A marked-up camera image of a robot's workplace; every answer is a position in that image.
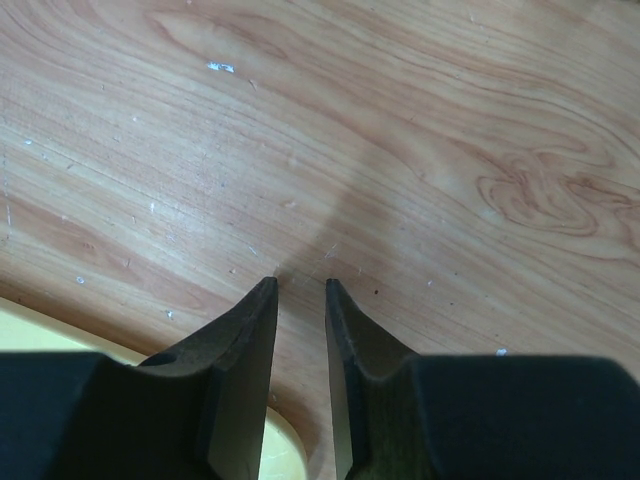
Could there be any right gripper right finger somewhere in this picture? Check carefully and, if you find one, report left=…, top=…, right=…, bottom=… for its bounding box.
left=325, top=279, right=639, bottom=479

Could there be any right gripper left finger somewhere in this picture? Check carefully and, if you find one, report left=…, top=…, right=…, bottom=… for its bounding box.
left=1, top=277, right=278, bottom=479

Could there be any yellow plastic tray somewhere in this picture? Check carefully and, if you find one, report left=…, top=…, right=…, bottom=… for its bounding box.
left=1, top=299, right=308, bottom=479

